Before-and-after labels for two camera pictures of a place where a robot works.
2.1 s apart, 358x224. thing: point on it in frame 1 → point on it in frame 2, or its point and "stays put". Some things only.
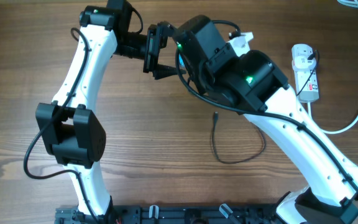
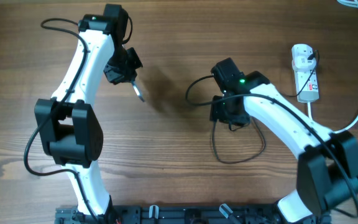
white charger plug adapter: [302, 62] stays put
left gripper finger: [163, 71] → [137, 91]
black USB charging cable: [314, 55] stays put
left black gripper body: [151, 48] → [122, 64]
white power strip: [309, 93] stays put
